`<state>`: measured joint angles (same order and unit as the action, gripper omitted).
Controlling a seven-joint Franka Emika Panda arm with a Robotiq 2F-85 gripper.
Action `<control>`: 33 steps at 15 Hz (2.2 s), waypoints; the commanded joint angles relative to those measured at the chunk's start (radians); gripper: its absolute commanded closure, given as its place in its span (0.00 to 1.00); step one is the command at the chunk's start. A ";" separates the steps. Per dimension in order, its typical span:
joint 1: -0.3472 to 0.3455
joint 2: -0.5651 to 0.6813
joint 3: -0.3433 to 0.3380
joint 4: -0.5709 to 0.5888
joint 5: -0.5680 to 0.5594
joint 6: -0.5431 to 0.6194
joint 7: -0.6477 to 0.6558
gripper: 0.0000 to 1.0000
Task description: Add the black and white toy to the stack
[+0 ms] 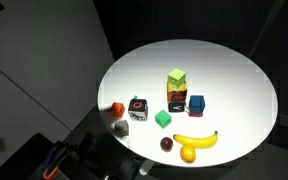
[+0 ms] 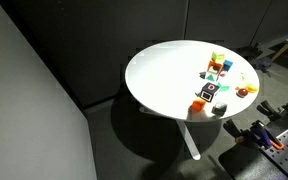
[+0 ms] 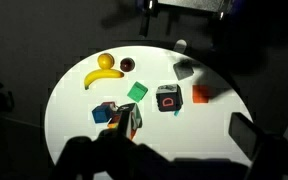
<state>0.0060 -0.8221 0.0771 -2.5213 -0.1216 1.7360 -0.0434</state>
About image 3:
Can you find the blue cube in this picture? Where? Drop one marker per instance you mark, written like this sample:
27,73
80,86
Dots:
101,114

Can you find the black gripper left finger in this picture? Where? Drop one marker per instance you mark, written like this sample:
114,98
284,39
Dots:
124,121

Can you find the grey cart plate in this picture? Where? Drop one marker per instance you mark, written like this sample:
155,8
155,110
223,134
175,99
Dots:
194,5

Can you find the orange red cube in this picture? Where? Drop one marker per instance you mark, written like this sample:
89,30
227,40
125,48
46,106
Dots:
200,94

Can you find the yellow banana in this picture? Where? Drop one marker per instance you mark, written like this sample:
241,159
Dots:
100,76

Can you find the grey cube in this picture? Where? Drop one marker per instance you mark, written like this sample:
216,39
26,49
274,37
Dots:
183,70

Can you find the yellow lemon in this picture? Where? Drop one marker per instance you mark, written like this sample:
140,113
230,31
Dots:
105,61

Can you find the dark red plum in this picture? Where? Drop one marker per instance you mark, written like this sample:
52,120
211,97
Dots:
127,64

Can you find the black white teal stack block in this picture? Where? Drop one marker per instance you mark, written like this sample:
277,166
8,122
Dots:
136,115

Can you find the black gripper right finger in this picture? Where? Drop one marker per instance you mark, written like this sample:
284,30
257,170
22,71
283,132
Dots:
244,133

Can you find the green cube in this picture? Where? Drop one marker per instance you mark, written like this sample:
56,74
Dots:
137,91

